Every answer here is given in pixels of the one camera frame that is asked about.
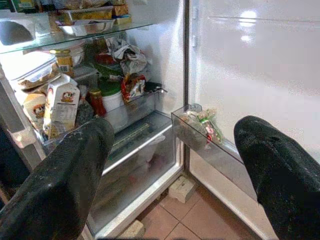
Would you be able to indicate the white fridge door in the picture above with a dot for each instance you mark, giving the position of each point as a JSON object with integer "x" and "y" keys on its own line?
{"x": 250, "y": 75}

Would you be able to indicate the green and red sachets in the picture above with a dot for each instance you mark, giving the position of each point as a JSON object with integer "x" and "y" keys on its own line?
{"x": 202, "y": 122}

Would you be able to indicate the white fridge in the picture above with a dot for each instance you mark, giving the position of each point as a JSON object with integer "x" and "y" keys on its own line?
{"x": 160, "y": 75}

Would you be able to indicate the white tub green lid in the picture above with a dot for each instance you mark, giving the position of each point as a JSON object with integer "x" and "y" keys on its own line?
{"x": 112, "y": 100}

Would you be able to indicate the small printed milk carton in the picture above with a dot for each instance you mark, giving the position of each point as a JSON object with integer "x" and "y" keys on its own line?
{"x": 35, "y": 110}

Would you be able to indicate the red sauce jar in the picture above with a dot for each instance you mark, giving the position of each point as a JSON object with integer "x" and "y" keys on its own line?
{"x": 98, "y": 105}

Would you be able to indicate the clear fridge drawer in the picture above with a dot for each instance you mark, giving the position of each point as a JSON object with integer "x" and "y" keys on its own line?
{"x": 150, "y": 155}

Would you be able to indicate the white printed milk carton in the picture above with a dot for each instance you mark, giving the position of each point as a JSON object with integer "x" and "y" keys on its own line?
{"x": 62, "y": 112}

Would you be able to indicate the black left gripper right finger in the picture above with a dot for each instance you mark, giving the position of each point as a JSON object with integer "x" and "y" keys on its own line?
{"x": 287, "y": 187}

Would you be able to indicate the red snack package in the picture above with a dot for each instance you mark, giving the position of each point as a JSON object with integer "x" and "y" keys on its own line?
{"x": 132, "y": 87}

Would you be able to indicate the yellow jar gold lid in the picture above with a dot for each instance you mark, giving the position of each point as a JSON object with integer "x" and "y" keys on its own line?
{"x": 65, "y": 62}

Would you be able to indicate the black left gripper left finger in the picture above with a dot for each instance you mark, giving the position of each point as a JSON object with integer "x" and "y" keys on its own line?
{"x": 62, "y": 187}

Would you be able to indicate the pale concrete block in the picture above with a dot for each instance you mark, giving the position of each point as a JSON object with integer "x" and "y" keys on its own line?
{"x": 135, "y": 228}
{"x": 182, "y": 190}

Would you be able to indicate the clear low door bin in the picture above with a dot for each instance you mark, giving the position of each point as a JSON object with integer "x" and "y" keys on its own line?
{"x": 182, "y": 135}

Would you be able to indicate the crumpled foil wrap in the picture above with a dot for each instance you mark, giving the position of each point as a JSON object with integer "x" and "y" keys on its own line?
{"x": 130, "y": 57}

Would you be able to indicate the yellow and blue butter box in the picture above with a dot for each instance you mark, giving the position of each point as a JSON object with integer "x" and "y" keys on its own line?
{"x": 122, "y": 20}

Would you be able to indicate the yellow food container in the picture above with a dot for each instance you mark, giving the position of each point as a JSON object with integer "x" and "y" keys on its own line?
{"x": 87, "y": 15}

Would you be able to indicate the glass fridge shelf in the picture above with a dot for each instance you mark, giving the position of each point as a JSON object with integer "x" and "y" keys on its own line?
{"x": 75, "y": 41}

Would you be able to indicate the clear lidded food box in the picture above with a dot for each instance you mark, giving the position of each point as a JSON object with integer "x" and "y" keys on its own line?
{"x": 32, "y": 70}

